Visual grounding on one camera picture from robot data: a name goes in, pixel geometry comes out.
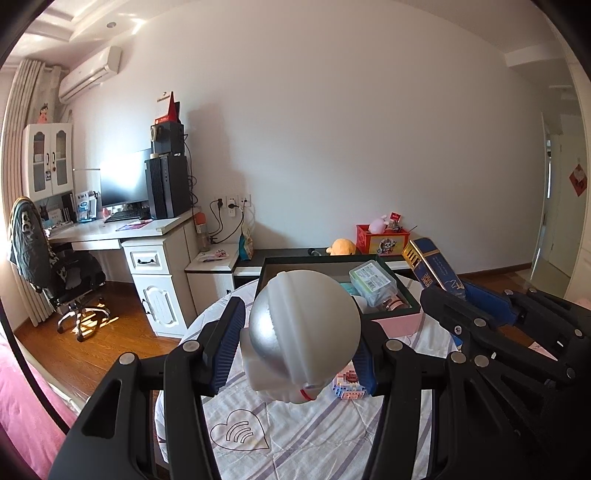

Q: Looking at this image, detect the black office chair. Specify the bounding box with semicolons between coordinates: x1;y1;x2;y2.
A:
9;196;112;342

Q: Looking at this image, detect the black speaker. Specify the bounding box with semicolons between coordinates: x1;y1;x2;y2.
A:
151;121;184;155

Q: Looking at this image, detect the dark green tray box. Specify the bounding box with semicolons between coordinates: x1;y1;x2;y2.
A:
254;254;426;333

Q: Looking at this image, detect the red box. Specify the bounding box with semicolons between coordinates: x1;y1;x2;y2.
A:
154;91;181;124

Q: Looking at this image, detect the red door decoration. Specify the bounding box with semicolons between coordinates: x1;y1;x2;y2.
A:
570;159;588;197

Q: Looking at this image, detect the clear labelled plastic box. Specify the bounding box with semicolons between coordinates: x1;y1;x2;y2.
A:
348;261;399;308

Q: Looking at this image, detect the pink bed sheet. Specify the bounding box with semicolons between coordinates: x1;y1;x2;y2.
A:
0;337;77;462

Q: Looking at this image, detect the white door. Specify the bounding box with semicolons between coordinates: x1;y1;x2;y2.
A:
531;124;591;296

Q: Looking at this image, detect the red toy crate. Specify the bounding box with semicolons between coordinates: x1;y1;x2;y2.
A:
355;224;411;256

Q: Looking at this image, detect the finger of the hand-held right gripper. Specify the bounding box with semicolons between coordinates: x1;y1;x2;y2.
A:
464;282;591;337
422;286;573;384

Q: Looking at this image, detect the dark jacket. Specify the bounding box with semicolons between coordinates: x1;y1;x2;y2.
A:
9;196;51;289

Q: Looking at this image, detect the black power cable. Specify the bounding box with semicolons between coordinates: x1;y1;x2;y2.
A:
210;199;225;244

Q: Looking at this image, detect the white desk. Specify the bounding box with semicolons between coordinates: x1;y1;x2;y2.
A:
46;212;201;340

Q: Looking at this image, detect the black computer tower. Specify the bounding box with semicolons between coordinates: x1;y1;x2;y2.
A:
144;154;192;220

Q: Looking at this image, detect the white silver helmet toy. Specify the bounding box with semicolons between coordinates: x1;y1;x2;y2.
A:
240;270;362;407

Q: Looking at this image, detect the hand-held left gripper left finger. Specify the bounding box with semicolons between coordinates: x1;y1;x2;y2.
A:
48;296;247;480

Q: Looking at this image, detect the dark blue gold box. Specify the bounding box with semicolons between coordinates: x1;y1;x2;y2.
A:
402;237;467;296

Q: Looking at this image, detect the black computer monitor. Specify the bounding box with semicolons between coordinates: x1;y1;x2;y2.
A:
100;148;153;208

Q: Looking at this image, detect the colourful block toy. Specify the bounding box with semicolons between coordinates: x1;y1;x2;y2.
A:
330;362;372;400

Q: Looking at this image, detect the white glass-door cabinet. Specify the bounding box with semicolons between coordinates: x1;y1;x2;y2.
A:
21;122;75;201

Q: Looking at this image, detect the striped white quilt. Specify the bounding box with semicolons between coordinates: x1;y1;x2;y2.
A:
154;277;462;480

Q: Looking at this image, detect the low white black cabinet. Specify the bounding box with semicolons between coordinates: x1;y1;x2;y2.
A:
185;247;421;303

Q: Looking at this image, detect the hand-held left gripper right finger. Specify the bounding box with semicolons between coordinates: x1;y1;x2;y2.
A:
353;318;550;480

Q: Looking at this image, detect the blue white desk box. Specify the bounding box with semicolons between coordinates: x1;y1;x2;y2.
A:
76;190;99;221

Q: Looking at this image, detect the beige curtain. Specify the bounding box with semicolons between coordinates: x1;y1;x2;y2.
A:
2;59;63;324

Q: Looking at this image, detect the white air conditioner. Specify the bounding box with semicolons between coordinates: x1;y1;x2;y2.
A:
58;46;122;103

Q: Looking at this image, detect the white radiator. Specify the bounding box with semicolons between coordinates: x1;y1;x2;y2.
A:
28;277;54;326

